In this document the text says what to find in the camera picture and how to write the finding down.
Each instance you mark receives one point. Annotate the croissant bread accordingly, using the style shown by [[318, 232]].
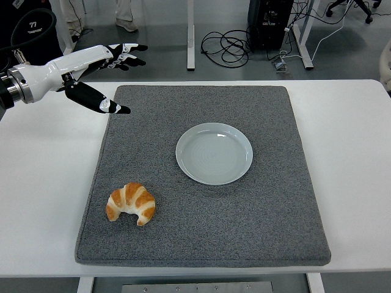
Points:
[[134, 195]]

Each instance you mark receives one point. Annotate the white table leg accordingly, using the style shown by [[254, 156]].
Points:
[[316, 284], [85, 285]]

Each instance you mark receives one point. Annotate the white curved frame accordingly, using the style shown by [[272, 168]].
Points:
[[382, 59]]

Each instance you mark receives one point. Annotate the person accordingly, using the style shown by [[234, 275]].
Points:
[[33, 36]]

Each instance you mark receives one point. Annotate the white desk leg with foot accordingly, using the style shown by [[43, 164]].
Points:
[[304, 49], [190, 36]]

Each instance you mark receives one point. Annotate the pale grey round plate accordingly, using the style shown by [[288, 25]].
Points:
[[214, 155]]

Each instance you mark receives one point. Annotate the black office chair base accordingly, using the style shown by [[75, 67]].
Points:
[[363, 7]]

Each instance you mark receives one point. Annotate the person's legs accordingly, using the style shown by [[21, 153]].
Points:
[[126, 24]]

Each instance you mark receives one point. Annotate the black computer tower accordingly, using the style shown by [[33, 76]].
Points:
[[272, 33]]

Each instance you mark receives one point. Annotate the grey fabric mat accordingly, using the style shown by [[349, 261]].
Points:
[[214, 219]]

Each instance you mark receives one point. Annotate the grey metal plate with screws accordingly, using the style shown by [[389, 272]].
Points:
[[195, 287]]

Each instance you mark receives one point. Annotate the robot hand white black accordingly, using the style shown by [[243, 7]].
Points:
[[73, 62]]

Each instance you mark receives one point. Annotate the small clear floor device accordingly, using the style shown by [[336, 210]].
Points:
[[280, 65]]

